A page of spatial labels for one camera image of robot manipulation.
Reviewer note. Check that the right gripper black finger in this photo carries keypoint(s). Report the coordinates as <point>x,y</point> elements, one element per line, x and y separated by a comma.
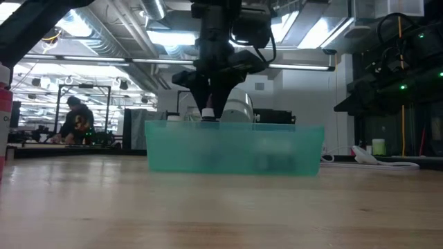
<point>202,93</point>
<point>221,97</point>

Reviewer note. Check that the small white-capped dropper bottle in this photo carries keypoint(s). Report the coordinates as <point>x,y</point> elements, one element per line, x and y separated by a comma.
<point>208,113</point>

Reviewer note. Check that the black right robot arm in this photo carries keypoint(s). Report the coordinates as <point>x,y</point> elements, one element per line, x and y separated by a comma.
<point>214,24</point>

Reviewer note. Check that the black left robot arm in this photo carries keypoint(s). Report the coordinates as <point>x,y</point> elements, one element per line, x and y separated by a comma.
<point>27,24</point>

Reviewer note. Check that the pink food coloring bottle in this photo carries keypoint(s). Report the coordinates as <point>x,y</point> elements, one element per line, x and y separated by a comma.
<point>4,100</point>

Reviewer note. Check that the white cylindrical spot lamp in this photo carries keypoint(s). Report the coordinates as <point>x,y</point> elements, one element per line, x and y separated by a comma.
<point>239,107</point>

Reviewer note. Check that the translucent green plastic tray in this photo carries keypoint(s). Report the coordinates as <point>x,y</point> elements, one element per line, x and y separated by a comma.
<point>235,152</point>

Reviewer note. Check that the black equipment box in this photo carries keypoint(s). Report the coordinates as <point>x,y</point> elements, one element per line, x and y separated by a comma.
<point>277,116</point>

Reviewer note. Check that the grey cabinet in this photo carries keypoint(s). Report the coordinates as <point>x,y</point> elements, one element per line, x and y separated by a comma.
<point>142,128</point>

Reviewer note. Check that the ceiling light tube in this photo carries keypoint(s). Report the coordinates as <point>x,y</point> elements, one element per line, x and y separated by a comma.
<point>93,58</point>
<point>297,67</point>

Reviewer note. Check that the person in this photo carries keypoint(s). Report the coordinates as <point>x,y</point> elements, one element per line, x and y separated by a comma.
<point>78,121</point>

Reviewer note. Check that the pale green canister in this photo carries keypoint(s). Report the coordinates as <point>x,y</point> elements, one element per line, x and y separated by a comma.
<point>378,148</point>

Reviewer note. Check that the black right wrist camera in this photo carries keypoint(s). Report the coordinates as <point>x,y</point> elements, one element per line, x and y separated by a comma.
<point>252,26</point>

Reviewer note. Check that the black metal frame stand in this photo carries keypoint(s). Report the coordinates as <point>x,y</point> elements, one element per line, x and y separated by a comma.
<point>83,85</point>

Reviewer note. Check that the black aluminium table frame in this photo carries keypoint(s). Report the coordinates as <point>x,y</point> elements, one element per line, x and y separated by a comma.
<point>86,151</point>

